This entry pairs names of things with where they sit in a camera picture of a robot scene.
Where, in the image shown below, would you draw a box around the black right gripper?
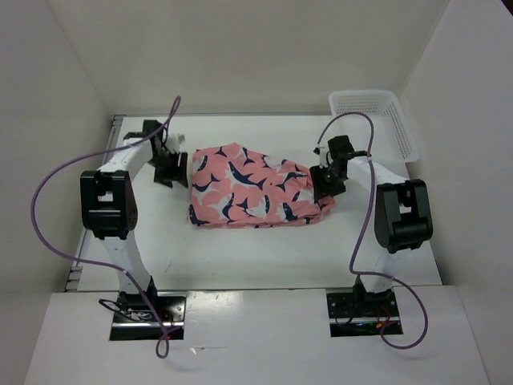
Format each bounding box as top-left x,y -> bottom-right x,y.
309,162 -> 346,201

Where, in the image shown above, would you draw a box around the white perforated plastic basket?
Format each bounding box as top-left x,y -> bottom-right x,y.
329,89 -> 420,164

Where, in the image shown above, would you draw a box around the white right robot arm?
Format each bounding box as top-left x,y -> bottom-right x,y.
309,136 -> 433,315

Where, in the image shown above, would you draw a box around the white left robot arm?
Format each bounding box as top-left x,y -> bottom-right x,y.
79,120 -> 188,321

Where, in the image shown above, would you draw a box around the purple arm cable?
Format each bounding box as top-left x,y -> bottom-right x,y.
316,111 -> 427,349
30,95 -> 182,358

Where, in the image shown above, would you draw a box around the pink shark print shorts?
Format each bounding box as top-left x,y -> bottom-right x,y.
188,143 -> 336,229

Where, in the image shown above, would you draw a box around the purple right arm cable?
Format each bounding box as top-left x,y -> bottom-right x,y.
316,111 -> 427,349

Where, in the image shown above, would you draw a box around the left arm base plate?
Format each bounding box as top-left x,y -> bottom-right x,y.
98,292 -> 186,342

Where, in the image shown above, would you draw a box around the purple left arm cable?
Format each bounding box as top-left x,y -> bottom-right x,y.
30,95 -> 182,358

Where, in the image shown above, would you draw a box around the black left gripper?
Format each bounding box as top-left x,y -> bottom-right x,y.
147,150 -> 189,189

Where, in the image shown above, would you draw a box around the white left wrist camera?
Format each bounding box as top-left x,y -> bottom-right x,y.
165,134 -> 185,153

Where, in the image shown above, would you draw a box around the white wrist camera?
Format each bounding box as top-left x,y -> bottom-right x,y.
165,134 -> 185,153
313,145 -> 329,158

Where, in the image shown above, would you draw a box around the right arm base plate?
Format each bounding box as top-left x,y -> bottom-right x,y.
325,289 -> 403,338

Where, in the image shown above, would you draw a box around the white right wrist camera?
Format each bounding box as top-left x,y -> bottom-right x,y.
313,145 -> 329,158

